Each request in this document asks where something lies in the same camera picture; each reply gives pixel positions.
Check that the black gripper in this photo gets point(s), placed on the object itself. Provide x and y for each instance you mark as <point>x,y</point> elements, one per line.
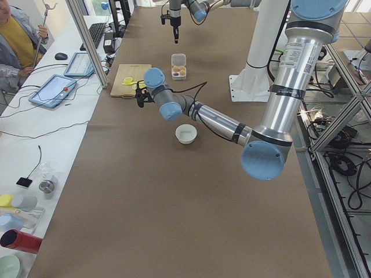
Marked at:
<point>145,98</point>
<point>175,22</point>

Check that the clear plastic egg box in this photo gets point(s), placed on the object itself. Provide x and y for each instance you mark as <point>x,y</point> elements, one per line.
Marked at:
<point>178,59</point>

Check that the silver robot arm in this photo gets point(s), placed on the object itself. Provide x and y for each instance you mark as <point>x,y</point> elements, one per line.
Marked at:
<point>198,10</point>
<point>287,40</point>

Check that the wooden cutting board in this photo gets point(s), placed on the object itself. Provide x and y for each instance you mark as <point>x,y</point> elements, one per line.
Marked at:
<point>135,71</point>

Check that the white ceramic bowl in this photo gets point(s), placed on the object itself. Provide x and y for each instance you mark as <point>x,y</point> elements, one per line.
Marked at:
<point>186,134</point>

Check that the black power adapter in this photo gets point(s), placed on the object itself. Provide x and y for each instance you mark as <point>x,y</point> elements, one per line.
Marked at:
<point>109,43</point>

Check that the blue teach pendant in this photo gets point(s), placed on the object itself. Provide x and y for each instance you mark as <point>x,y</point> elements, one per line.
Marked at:
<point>80,66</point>
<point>53,91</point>

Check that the black keyboard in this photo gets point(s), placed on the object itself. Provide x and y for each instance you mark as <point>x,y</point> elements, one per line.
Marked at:
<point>96,31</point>

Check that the black computer mouse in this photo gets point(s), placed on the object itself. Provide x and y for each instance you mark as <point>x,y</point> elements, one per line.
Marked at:
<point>61,56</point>

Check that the steel cup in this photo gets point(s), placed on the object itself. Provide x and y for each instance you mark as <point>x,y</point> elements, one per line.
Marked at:
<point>47,187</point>

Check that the seated person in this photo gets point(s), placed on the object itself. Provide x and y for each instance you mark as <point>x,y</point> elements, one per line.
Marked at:
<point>22,47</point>

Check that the black small pad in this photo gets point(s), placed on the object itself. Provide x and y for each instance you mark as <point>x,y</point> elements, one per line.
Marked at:
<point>24,182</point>

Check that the grey cup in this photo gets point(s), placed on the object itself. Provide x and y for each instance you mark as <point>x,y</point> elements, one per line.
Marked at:
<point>26,203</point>

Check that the yellow cup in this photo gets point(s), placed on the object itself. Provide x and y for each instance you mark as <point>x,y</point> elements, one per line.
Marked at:
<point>6,200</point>

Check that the light blue cup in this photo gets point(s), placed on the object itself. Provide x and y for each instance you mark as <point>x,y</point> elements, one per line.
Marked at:
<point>9,221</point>

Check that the red cylinder bottle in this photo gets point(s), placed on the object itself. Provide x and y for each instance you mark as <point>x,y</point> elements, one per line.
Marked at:
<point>21,241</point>

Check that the green bowl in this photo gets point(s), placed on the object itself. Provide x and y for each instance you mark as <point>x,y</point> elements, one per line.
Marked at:
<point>10,266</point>

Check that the white camera post pedestal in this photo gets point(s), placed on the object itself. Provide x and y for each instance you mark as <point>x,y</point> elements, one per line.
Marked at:
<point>252,83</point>

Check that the aluminium frame post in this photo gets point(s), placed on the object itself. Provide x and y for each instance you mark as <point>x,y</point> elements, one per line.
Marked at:
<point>77,16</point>

